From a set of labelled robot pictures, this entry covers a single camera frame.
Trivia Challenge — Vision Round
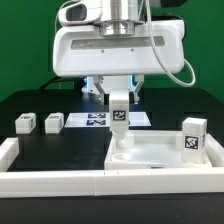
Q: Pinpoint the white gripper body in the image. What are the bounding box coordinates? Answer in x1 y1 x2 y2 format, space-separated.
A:
53 20 185 77

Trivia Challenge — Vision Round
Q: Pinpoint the white square tabletop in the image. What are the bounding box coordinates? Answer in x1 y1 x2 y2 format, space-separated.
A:
104 130 212 170

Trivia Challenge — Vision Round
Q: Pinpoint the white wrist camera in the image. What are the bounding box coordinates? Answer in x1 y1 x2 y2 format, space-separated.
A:
58 0 102 26

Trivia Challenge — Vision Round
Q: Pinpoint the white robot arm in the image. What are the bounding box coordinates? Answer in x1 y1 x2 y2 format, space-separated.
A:
53 0 196 104

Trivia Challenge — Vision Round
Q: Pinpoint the white fiducial marker sheet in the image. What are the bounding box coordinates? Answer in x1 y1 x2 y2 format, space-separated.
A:
65 112 151 128

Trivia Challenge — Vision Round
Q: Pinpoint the white U-shaped obstacle fence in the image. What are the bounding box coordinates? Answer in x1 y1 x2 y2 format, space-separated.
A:
0 135 224 198

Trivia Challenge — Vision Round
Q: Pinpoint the black cable bundle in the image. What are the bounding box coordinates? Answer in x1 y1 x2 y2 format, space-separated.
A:
39 75 68 91

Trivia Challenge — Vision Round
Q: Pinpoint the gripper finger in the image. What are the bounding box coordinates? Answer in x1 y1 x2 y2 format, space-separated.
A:
93 76 109 104
129 74 144 104

